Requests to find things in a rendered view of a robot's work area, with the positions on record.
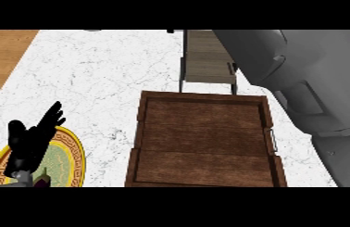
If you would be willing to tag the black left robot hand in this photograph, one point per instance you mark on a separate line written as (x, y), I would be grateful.
(28, 144)

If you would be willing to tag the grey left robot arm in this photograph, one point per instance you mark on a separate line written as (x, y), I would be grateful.
(21, 180)

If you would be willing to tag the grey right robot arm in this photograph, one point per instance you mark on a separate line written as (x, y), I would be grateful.
(295, 73)

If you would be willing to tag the brown wooden tray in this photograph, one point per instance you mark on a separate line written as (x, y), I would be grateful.
(205, 138)

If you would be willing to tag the yellow rimmed patterned plate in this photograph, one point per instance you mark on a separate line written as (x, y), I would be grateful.
(63, 162)

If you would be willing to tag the small black object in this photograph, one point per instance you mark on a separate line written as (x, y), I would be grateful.
(170, 31)

